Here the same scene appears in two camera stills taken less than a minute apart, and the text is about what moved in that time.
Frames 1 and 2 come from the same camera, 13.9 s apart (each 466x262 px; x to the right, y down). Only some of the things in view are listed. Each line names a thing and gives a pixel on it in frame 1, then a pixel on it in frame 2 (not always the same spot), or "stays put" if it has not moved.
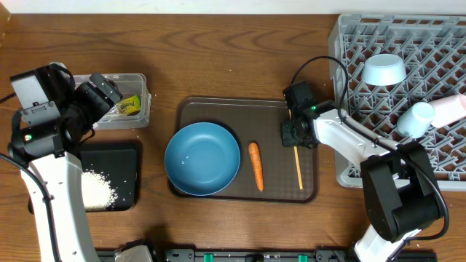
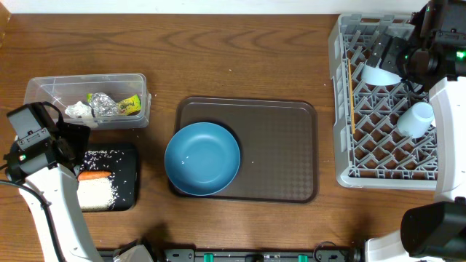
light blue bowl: x=384 y=70 stays put
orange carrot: x=255 y=155 -> x=93 y=175
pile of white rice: x=97 y=193 stays put
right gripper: x=288 y=139 -> x=396 y=45
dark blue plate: x=202 y=159 stays put
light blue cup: x=414 y=121 stays put
